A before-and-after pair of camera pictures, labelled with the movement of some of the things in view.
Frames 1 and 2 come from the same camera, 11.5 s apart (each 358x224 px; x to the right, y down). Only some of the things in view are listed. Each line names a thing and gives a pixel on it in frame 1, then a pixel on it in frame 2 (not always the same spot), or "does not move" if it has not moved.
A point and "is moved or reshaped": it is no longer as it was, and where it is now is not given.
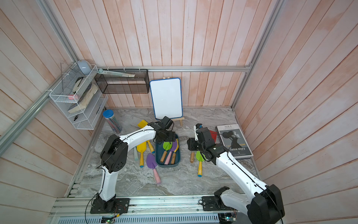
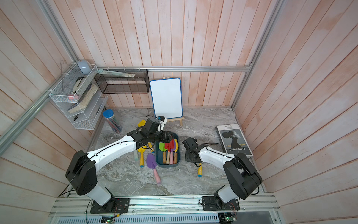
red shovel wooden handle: (214, 135) -> (169, 146)
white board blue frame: (167, 96) does not move
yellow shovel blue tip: (141, 148) does not move
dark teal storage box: (159, 150) does not move
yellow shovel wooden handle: (174, 155) does not move
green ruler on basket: (115, 73) does not move
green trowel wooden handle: (167, 146) is moved or reshaped
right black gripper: (191, 144) -> (187, 156)
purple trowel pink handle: (174, 147) is moved or reshaped
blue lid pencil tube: (108, 115) does not move
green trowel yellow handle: (200, 158) does not move
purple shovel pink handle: (152, 163) does not move
